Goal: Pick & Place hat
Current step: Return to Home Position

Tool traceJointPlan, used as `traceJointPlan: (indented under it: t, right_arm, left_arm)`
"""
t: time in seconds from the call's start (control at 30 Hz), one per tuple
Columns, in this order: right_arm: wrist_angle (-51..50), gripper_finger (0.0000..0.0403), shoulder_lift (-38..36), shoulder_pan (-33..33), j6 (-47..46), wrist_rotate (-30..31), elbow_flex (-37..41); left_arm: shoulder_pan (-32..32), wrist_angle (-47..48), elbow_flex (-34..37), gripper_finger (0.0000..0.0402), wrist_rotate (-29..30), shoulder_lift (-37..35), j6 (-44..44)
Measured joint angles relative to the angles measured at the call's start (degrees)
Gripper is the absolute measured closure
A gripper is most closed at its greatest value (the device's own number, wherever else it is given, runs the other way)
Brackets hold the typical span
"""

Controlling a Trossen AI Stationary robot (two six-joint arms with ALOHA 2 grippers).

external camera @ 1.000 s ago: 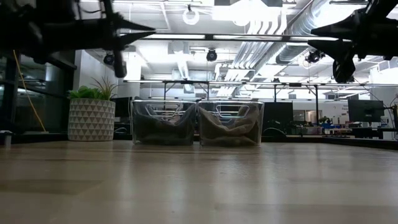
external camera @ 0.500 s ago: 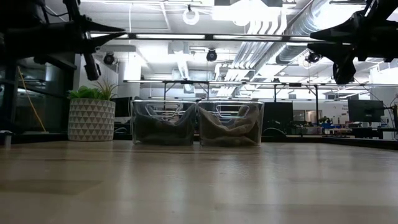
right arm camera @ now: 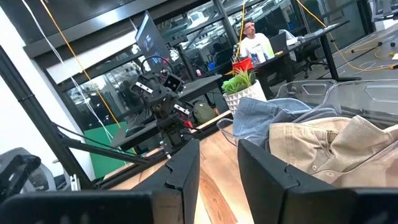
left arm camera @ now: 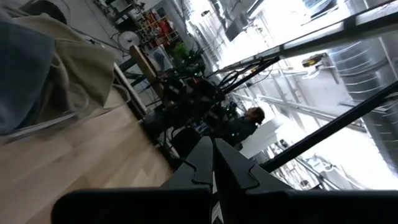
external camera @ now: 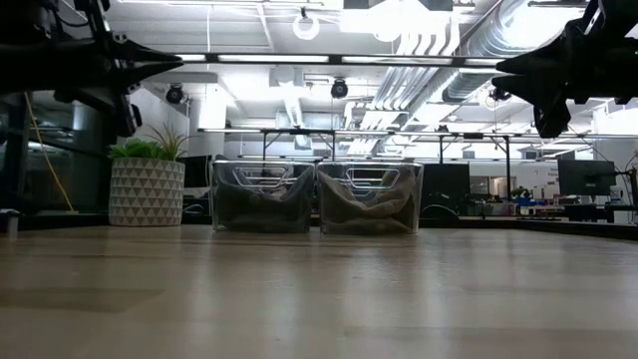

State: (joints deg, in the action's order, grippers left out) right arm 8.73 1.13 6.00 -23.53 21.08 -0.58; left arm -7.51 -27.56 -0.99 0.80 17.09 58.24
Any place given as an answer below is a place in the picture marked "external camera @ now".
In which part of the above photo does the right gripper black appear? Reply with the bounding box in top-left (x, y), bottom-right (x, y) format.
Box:
top-left (491, 19), bottom-right (599, 140)

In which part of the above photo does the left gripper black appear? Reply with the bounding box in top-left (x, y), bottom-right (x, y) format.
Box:
top-left (87, 0), bottom-right (183, 139)

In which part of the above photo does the black computer monitor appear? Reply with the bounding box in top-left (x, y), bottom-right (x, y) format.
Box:
top-left (181, 155), bottom-right (213, 189)
top-left (556, 158), bottom-right (618, 196)
top-left (421, 163), bottom-right (471, 216)

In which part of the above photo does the succulent in white patterned pot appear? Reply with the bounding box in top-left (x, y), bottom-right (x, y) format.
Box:
top-left (107, 123), bottom-right (190, 228)

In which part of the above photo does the clear plastic bin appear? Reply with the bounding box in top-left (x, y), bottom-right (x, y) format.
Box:
top-left (209, 159), bottom-right (318, 234)
top-left (316, 160), bottom-right (425, 236)

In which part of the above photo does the black shelving unit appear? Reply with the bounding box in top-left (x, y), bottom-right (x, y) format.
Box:
top-left (0, 89), bottom-right (121, 220)

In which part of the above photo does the black overhead light bar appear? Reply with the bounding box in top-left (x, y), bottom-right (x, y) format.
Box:
top-left (171, 52), bottom-right (504, 70)

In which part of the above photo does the yellow hanging cable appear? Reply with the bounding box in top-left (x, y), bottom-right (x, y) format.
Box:
top-left (23, 92), bottom-right (75, 211)

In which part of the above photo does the white ring light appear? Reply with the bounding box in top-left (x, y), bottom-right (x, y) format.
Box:
top-left (291, 13), bottom-right (321, 42)

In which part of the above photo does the black metal gantry frame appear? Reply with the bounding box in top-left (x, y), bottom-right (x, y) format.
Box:
top-left (197, 127), bottom-right (638, 189)

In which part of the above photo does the small white post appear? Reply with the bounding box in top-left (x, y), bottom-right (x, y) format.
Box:
top-left (0, 207), bottom-right (22, 235)

